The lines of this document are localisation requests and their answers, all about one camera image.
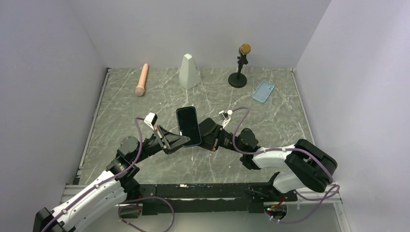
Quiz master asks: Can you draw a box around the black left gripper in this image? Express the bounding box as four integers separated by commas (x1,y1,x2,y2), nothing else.
132,125,191,164

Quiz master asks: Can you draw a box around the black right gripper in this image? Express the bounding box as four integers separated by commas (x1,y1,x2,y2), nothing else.
191,124,246,154

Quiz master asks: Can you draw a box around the light blue phone case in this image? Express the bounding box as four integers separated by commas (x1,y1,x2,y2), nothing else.
252,81,275,103

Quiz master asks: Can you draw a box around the black phone case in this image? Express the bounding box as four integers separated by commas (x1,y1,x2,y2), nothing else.
198,118,222,151

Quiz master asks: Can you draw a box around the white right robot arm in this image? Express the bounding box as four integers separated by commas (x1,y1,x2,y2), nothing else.
200,125,337,201

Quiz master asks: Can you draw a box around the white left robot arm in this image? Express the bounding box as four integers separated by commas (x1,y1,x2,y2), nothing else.
33,126,190,232

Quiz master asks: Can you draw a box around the pink toy microphone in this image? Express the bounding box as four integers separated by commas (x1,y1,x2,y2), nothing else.
135,63,149,97

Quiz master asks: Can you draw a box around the black microphone stand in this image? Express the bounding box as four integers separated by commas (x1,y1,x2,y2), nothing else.
228,51,248,88

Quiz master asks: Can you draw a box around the white cone-shaped metronome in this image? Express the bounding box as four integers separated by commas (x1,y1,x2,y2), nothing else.
179,54,202,90

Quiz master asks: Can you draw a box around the brown microphone head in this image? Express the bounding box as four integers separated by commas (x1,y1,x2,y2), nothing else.
239,43,251,55

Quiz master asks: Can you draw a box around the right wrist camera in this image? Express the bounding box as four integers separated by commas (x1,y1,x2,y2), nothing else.
219,110,233,129

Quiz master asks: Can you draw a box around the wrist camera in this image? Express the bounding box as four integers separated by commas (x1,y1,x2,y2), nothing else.
219,110,233,129
144,112,158,131

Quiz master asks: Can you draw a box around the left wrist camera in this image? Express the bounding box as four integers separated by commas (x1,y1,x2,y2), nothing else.
144,112,158,131

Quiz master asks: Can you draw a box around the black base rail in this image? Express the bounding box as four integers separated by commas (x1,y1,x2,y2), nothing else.
126,182,297,216

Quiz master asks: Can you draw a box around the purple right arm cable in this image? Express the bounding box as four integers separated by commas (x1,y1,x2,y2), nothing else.
229,107,341,225

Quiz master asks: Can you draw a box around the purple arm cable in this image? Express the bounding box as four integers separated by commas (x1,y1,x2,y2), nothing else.
229,107,341,225
40,117,175,232

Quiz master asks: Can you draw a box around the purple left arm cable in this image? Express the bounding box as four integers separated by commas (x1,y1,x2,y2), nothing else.
40,117,175,232

